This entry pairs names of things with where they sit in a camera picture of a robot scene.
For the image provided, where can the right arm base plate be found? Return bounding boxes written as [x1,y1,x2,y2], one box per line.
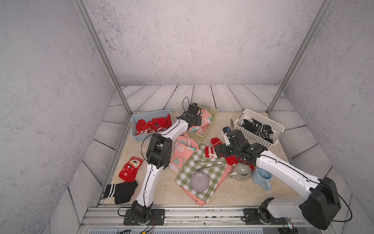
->
[241,208,287,225]

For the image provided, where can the striped ceramic mug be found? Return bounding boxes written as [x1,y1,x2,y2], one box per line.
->
[229,163,252,182]

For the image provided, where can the black white striped sock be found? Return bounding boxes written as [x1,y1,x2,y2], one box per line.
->
[241,119,274,143]

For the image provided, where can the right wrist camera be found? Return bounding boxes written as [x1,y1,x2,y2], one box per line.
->
[222,126,231,146]

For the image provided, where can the black sock at edge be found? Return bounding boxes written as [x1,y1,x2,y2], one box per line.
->
[102,181,138,205]

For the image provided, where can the light blue mug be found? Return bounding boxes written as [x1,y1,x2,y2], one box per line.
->
[251,167,273,191]

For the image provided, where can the white plastic basket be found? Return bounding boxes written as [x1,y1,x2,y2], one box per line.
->
[234,109,285,148]

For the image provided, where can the metal tongs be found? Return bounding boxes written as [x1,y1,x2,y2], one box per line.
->
[194,160,224,172]

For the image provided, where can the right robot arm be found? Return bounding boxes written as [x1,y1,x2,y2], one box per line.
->
[214,127,341,230]

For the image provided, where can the red sock centre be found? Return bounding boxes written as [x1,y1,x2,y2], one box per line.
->
[205,137,255,171]

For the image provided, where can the blue plastic basket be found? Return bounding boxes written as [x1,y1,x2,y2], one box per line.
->
[131,109,171,142]

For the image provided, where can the grey upturned bowl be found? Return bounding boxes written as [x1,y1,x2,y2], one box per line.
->
[190,172,210,193]

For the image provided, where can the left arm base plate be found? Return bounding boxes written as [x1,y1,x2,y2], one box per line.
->
[123,209,166,226]

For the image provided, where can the left metal frame post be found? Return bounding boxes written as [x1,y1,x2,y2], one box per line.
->
[73,0,132,116]

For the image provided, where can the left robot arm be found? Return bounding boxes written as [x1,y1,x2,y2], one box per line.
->
[131,103,202,223]

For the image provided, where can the pink sock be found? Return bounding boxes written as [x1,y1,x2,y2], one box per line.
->
[189,124,209,136]
[201,109,213,126]
[169,133,199,171]

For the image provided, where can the red fluffy sock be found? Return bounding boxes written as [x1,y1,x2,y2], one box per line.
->
[135,114,172,136]

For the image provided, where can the front aluminium rail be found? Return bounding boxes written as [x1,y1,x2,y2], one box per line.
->
[78,205,335,234]

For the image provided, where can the green plastic basket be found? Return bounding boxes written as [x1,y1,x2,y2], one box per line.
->
[187,103,218,141]

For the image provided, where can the pink tray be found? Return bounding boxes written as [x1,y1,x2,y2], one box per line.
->
[180,163,233,206]

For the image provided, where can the green checkered cloth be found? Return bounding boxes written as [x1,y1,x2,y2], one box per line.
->
[175,143,231,203]

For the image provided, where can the red snowman sock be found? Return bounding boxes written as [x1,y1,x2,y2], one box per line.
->
[119,157,144,182]

